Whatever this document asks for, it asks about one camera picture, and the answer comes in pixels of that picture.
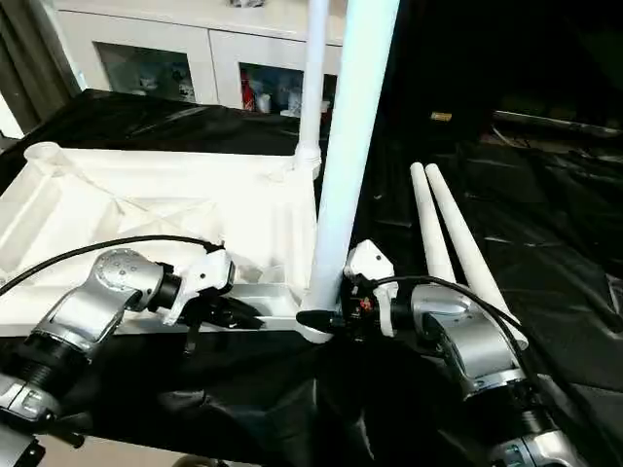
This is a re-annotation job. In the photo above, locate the white glass-door cabinet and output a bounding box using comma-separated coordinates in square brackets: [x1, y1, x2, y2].
[53, 0, 351, 118]

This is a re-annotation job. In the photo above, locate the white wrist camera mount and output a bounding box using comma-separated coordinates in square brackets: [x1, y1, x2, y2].
[343, 239, 398, 337]
[163, 245, 238, 326]

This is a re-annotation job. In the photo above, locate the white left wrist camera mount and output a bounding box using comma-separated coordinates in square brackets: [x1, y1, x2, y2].
[163, 245, 238, 326]

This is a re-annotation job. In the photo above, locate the grey-brown curtain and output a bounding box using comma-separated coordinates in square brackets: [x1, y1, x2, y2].
[0, 0, 82, 140]

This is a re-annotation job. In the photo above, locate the white plastic table top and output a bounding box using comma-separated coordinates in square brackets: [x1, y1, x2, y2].
[0, 140, 342, 346]

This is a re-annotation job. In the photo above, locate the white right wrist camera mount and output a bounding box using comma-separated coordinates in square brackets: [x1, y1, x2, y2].
[343, 239, 398, 337]

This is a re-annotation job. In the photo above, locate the white plastic table leg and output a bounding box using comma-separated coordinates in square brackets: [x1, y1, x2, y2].
[409, 162, 458, 286]
[423, 163, 530, 350]
[297, 0, 401, 338]
[294, 0, 332, 179]

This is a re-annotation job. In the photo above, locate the large black box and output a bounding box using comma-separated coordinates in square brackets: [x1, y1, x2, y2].
[369, 0, 623, 142]

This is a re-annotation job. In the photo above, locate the black plastic mat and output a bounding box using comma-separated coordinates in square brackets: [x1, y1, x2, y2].
[0, 87, 623, 467]

